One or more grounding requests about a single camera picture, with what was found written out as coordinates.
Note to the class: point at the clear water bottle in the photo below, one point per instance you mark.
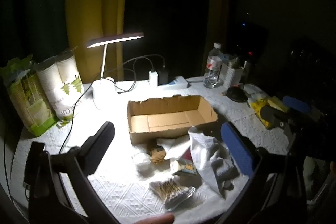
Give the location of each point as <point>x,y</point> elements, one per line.
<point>213,66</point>

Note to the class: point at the white desk lamp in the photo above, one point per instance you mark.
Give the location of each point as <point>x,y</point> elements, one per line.
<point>103,88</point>

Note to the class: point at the white charger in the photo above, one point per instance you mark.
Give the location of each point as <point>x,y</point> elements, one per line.
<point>153,78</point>

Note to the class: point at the cotton swab packet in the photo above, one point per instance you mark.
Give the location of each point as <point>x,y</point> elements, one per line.
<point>170,191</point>

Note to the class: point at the white cloth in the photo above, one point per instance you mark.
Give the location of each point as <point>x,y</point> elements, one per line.
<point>176,146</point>

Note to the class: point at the white perforated container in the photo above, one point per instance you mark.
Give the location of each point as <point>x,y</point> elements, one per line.
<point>232,74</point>

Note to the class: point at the cardboard box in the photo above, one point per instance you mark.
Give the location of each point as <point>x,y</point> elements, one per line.
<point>168,121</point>

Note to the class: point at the white power strip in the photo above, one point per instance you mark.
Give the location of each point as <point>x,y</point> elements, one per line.
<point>178,82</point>

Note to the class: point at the green paper cup pack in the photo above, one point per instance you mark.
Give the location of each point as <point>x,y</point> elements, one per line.
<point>29,106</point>

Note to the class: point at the white paper cup pack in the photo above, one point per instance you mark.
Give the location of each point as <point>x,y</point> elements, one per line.
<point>60,87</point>

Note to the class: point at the brown patterned packet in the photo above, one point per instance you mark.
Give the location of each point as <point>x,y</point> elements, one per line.
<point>157,155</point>

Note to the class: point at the white plastic wrapper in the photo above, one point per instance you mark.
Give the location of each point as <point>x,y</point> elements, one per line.
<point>254,90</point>

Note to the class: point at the yellow packet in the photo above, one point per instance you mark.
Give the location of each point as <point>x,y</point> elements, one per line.
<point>258,106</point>

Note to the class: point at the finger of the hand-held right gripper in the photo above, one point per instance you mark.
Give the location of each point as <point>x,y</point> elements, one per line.
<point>274,117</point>
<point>296,104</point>

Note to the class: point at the black round object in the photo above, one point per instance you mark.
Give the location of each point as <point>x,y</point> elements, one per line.
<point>236,95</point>

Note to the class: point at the yellow curtain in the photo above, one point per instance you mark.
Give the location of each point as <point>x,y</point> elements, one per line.
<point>94,3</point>

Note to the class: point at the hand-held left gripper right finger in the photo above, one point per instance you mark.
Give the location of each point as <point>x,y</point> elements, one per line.
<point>236,150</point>

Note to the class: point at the black appliance with lights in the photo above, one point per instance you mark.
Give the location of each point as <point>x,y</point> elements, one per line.
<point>250,40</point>

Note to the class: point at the white waffle towel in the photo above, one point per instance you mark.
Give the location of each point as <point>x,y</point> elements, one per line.
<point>207,155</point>

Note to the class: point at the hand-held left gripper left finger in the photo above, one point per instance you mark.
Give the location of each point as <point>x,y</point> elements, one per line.
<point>101,140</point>

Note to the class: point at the black charger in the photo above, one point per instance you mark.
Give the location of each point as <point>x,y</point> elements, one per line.
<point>163,76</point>

